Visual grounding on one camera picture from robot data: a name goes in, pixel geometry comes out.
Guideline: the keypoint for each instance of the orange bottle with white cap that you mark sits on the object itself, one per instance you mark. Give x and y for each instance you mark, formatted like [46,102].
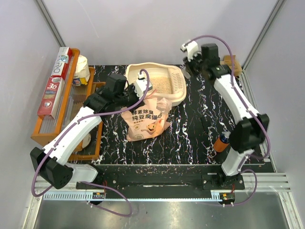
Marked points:
[222,142]

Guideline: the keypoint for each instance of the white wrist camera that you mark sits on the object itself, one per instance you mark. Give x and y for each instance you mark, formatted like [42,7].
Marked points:
[140,85]
[191,48]

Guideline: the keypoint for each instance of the red white toothpaste box upper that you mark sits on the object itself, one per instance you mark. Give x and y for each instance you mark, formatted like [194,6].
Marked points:
[62,62]

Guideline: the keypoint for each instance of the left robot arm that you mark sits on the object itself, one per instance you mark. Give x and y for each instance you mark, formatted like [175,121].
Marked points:
[116,96]

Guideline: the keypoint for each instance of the brown cardboard box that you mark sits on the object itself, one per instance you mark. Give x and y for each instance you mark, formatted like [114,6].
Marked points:
[234,65]

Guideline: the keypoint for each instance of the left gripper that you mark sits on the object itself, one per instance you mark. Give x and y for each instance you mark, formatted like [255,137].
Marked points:
[132,88]

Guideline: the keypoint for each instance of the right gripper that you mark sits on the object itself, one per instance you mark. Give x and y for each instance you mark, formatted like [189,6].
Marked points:
[190,61]

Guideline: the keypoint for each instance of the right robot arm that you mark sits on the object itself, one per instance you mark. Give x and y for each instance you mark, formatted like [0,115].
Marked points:
[250,125]

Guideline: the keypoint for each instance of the cream plastic litter box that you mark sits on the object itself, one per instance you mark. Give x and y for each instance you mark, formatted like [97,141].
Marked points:
[167,80]

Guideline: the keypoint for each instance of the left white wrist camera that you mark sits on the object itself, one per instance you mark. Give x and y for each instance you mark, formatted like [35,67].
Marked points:
[140,85]

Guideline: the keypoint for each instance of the red 3D toothpaste box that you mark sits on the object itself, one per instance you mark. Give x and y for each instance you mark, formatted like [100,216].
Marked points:
[51,97]

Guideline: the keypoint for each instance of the orange wooden tray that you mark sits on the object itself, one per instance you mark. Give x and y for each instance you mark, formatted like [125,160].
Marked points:
[47,128]

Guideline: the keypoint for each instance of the black marble pattern mat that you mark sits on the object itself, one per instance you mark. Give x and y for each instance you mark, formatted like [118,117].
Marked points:
[195,125]

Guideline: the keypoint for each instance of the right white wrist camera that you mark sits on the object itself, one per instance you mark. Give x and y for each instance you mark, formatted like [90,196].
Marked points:
[191,48]

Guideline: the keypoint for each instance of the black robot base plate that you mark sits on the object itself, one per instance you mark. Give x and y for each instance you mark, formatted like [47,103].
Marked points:
[206,177]

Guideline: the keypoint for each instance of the pink cat litter bag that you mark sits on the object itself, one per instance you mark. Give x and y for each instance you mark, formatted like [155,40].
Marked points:
[149,120]

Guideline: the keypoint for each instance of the aluminium rail frame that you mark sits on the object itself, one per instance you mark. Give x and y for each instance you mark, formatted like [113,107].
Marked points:
[265,203]

